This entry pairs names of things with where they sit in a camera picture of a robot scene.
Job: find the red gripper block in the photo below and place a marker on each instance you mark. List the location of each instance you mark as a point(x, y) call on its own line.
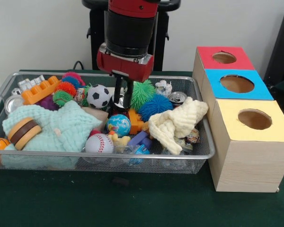
point(123, 67)

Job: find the yellow plush duck toy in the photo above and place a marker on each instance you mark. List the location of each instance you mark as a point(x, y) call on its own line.
point(119, 140)

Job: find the white baseball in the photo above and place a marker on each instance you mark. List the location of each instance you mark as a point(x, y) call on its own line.
point(99, 143)

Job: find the cream yellow cloth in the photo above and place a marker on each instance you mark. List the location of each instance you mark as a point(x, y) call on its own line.
point(175, 120)

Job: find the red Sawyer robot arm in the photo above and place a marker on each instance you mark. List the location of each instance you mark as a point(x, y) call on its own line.
point(130, 28)

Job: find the shallow mesh bin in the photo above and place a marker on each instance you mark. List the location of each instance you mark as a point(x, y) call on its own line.
point(38, 165)

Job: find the wooden box with three holes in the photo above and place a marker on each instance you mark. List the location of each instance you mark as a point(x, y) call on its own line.
point(251, 160)

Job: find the green spiky ball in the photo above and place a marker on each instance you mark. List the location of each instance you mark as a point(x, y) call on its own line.
point(144, 92)

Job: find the small soccer ball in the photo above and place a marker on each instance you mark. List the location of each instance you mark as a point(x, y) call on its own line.
point(98, 96)

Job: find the blue globe ball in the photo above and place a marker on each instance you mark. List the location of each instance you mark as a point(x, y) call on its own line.
point(118, 124)

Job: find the mint green cloth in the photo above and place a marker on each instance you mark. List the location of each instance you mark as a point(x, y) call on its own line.
point(61, 127)

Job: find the orange toy brick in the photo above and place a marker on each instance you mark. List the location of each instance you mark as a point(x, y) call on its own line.
point(38, 92)

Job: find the toy hamburger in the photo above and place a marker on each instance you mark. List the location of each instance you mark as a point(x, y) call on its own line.
point(23, 133)

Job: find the dark green table cloth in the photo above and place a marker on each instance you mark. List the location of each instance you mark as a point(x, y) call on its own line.
point(109, 201)

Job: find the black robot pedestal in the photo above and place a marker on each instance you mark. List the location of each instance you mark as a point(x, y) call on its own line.
point(97, 35)

